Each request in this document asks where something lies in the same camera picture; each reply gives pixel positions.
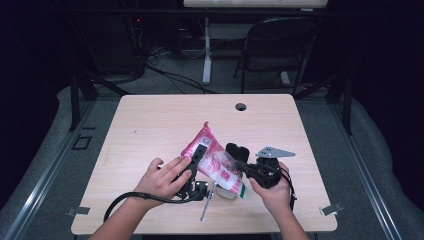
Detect person's left hand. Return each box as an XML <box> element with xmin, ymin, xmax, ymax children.
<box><xmin>134</xmin><ymin>156</ymin><xmax>194</xmax><ymax>209</ymax></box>

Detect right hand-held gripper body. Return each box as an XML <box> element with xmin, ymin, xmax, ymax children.
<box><xmin>244</xmin><ymin>146</ymin><xmax>296</xmax><ymax>189</ymax></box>

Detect metal floor rail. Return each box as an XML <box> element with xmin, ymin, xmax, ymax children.
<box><xmin>328</xmin><ymin>99</ymin><xmax>403</xmax><ymax>240</ymax></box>
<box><xmin>2</xmin><ymin>99</ymin><xmax>98</xmax><ymax>240</ymax></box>

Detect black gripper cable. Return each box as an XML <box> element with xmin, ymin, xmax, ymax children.
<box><xmin>103</xmin><ymin>190</ymin><xmax>189</xmax><ymax>223</ymax></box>
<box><xmin>280</xmin><ymin>166</ymin><xmax>298</xmax><ymax>212</ymax></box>

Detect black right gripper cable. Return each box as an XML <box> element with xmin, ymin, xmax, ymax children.
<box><xmin>280</xmin><ymin>166</ymin><xmax>298</xmax><ymax>212</ymax></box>

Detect white desk leg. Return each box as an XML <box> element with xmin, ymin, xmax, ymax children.
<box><xmin>202</xmin><ymin>16</ymin><xmax>214</xmax><ymax>86</ymax></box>

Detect dark computer tower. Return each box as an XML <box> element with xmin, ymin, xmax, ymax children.
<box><xmin>81</xmin><ymin>14</ymin><xmax>146</xmax><ymax>76</ymax></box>

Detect grey metal table clip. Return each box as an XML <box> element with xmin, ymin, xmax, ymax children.
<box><xmin>65</xmin><ymin>206</ymin><xmax>91</xmax><ymax>217</ymax></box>
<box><xmin>319</xmin><ymin>202</ymin><xmax>344</xmax><ymax>216</ymax></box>

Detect black floor cables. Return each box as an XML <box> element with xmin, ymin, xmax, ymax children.
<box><xmin>144</xmin><ymin>46</ymin><xmax>219</xmax><ymax>95</ymax></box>

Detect black metal frame stand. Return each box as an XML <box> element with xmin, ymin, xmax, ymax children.
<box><xmin>293</xmin><ymin>68</ymin><xmax>354</xmax><ymax>136</ymax></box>
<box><xmin>68</xmin><ymin>64</ymin><xmax>131</xmax><ymax>132</ymax></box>

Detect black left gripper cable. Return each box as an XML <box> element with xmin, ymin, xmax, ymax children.
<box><xmin>103</xmin><ymin>190</ymin><xmax>189</xmax><ymax>223</ymax></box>

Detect pink printed plastic sugar bag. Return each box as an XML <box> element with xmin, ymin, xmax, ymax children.
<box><xmin>180</xmin><ymin>121</ymin><xmax>248</xmax><ymax>201</ymax></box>

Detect person's right hand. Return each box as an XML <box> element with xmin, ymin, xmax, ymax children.
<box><xmin>249</xmin><ymin>161</ymin><xmax>293</xmax><ymax>218</ymax></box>

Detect black folding chair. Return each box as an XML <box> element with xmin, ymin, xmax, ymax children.
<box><xmin>233</xmin><ymin>16</ymin><xmax>319</xmax><ymax>97</ymax></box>

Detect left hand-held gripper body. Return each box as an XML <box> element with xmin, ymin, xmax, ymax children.
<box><xmin>174</xmin><ymin>174</ymin><xmax>218</xmax><ymax>223</ymax></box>

